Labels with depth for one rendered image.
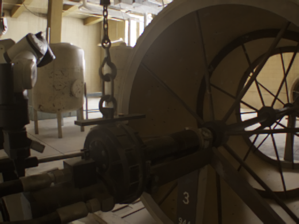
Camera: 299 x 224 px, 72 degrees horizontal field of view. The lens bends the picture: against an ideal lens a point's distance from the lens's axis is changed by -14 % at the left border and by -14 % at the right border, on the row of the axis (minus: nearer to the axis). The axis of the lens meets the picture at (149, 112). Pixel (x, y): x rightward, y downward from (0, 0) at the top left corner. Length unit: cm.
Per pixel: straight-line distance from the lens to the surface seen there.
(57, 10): 1027
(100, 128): 77
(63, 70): 536
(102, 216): 190
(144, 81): 187
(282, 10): 118
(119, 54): 672
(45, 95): 541
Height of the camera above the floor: 119
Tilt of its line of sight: 7 degrees down
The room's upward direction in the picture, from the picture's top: straight up
